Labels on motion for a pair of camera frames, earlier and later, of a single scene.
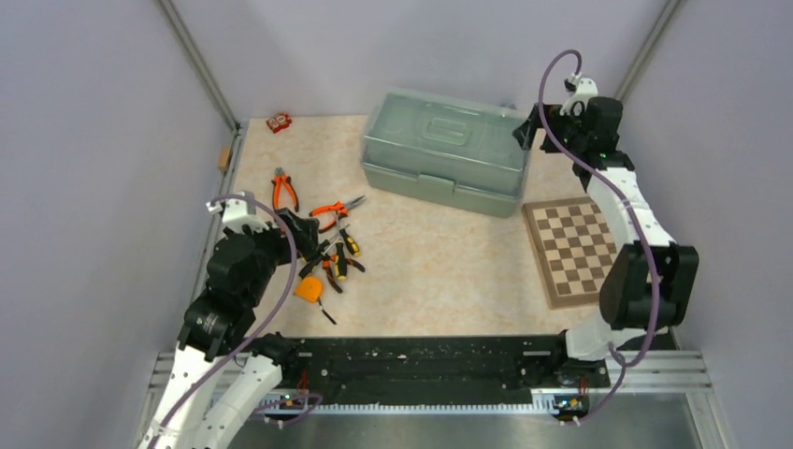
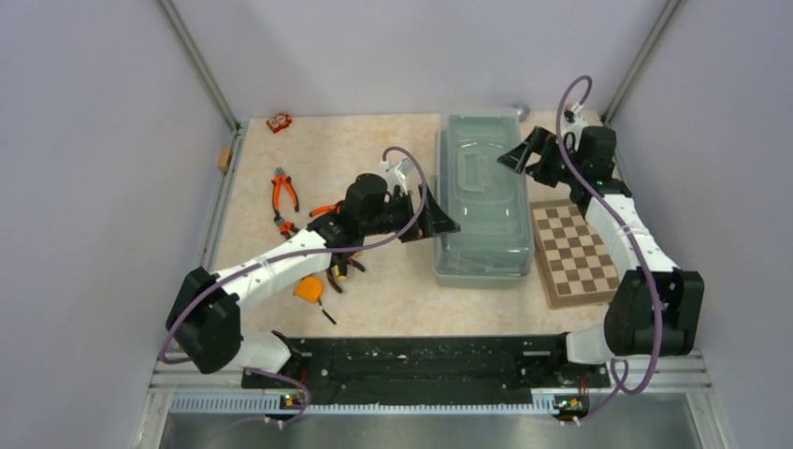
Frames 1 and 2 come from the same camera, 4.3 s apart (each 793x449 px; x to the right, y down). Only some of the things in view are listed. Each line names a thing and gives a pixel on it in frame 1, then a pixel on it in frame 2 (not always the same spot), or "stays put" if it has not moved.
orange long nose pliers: (340, 209) stays put
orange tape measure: (309, 289) stays put
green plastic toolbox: (457, 149) -> (491, 201)
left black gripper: (305, 232) -> (434, 222)
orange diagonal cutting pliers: (277, 181) stays put
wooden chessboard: (572, 245) stays put
